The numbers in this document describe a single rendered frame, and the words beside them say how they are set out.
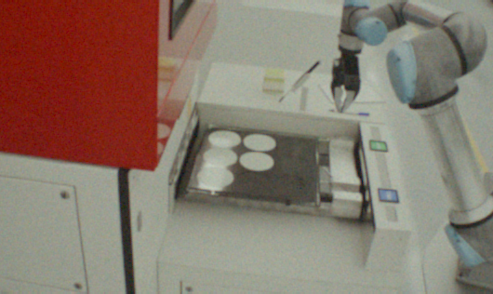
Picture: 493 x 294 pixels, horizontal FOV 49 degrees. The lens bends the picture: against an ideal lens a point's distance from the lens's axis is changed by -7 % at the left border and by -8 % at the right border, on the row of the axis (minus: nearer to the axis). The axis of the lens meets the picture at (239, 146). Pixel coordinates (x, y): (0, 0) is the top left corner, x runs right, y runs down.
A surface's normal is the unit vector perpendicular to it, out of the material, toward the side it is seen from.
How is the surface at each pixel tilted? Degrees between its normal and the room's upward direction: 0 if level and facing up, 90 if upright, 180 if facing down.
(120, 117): 90
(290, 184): 0
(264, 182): 0
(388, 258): 90
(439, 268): 0
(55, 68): 90
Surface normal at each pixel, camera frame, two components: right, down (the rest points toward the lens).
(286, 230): 0.07, -0.86
